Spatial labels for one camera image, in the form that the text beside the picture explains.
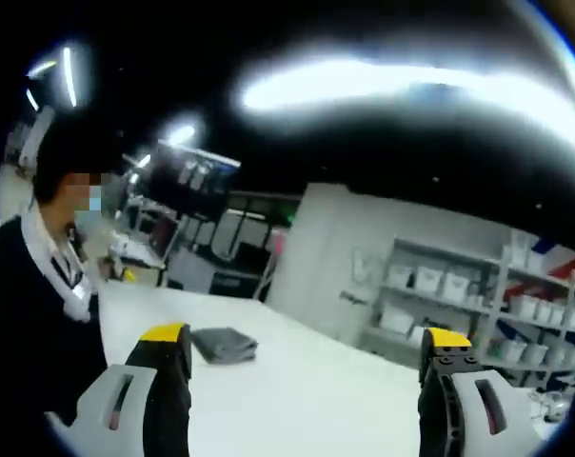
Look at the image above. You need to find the row of white storage bins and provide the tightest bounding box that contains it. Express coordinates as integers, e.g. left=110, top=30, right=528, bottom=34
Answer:
left=380, top=230, right=575, bottom=368

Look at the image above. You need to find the white background work table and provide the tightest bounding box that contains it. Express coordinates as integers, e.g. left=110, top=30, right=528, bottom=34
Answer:
left=105, top=236, right=169, bottom=288

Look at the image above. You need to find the person's body in dark clothing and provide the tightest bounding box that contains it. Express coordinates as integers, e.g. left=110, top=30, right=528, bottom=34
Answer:
left=0, top=111, right=109, bottom=429

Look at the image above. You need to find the long ceiling light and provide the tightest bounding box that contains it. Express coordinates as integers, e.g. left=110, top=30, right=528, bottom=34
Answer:
left=237, top=51, right=575, bottom=128

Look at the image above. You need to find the grey towel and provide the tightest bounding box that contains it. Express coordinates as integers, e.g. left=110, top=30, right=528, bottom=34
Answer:
left=190, top=327, right=260, bottom=366

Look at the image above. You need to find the white worn chest device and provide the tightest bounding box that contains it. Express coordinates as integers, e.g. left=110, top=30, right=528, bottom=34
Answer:
left=48, top=254, right=96, bottom=326

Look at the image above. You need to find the black cabinet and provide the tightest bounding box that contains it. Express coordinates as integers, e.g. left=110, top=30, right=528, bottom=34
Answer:
left=208, top=268, right=271, bottom=299

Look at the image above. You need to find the dark hanging display board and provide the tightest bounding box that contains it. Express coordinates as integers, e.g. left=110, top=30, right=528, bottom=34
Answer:
left=147, top=140, right=242, bottom=197

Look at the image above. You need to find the grey metal shelf rack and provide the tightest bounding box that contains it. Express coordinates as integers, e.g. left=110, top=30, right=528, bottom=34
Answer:
left=358, top=236, right=575, bottom=387

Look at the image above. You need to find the red and blue wall banner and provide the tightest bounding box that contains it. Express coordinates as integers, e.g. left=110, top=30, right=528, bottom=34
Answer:
left=504, top=235, right=575, bottom=306

